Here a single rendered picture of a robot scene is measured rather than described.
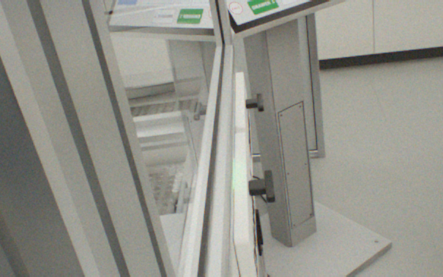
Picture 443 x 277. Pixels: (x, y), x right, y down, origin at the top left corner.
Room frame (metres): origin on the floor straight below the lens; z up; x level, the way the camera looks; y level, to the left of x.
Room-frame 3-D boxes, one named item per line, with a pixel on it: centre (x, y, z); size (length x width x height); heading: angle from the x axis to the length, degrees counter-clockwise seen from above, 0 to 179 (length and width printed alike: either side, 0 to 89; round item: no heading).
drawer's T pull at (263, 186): (0.57, -0.04, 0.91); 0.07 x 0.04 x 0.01; 174
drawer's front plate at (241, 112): (0.89, -0.05, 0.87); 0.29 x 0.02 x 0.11; 174
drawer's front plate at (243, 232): (0.58, -0.02, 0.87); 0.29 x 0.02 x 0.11; 174
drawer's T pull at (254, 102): (0.89, -0.08, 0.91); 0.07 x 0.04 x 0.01; 174
